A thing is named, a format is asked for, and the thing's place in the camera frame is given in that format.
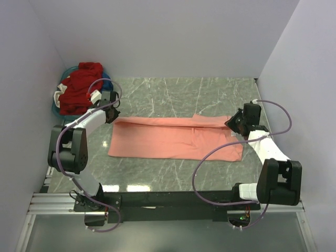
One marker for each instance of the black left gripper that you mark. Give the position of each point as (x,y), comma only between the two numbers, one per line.
(113,114)

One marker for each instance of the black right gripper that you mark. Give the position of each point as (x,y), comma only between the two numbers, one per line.
(234,122)

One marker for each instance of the pink t shirt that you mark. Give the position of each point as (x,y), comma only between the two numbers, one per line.
(174,138)

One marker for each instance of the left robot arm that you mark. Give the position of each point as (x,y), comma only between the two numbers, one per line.
(68,146)

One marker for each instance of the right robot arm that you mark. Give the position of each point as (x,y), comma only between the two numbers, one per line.
(279,182)

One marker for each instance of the blue t shirt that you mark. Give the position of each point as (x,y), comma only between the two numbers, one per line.
(107,84)

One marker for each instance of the red t shirt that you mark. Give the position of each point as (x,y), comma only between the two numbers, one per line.
(74,101)

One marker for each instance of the white t shirt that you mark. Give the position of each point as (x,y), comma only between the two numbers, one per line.
(60,91)

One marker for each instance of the teal laundry basket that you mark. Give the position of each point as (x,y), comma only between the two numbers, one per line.
(55,110)

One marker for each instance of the black base beam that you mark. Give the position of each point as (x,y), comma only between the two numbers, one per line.
(160,206)

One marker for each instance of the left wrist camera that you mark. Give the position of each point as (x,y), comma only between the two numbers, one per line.
(94,97)

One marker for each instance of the aluminium rail frame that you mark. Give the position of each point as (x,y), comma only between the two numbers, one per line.
(61,203)

